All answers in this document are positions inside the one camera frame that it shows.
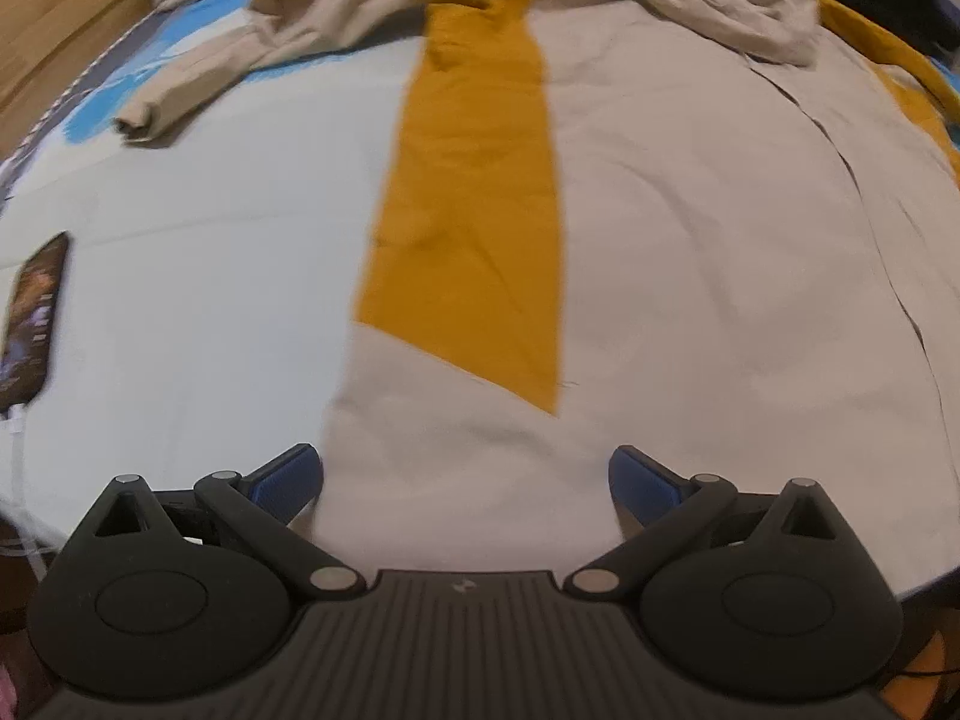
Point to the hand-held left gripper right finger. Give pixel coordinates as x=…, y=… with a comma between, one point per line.
x=637, y=481

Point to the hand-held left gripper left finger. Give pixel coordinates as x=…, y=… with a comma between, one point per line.
x=283, y=481

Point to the beige and yellow hoodie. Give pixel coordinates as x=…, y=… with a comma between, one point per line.
x=675, y=240

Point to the black smartphone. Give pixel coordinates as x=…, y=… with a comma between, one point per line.
x=34, y=315

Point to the wooden bed frame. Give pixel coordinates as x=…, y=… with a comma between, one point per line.
x=52, y=22

